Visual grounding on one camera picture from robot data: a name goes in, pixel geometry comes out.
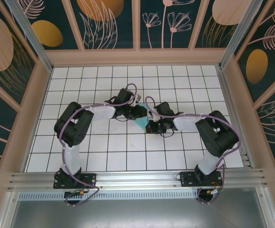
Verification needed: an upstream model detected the aluminium mounting rail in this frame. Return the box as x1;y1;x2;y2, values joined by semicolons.
8;168;268;191

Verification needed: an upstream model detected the grey metal sheet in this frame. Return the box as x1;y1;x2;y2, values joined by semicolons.
8;199;270;228

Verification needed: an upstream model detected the aluminium frame post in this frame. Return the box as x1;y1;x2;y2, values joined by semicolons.
218;0;265;70
4;0;54;72

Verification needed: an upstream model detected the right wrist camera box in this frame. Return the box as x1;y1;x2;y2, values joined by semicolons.
150;108;160;121

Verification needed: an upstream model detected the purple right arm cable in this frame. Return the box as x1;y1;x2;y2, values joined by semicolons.
145;96;244;205

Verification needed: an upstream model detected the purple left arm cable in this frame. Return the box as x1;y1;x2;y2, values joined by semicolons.
59;83;138;207

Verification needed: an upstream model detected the teal cloth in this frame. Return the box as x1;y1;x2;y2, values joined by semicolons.
134;103;154;131

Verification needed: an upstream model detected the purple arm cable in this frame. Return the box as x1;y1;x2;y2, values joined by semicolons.
145;96;244;205
59;83;138;207

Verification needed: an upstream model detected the aluminium side rail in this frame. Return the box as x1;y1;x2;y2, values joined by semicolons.
216;66;256;170

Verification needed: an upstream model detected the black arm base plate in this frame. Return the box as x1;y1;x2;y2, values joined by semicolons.
53;172;98;190
179;171;224;188

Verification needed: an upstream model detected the slotted grey cable duct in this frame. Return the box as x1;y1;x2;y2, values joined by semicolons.
18;191;200;200

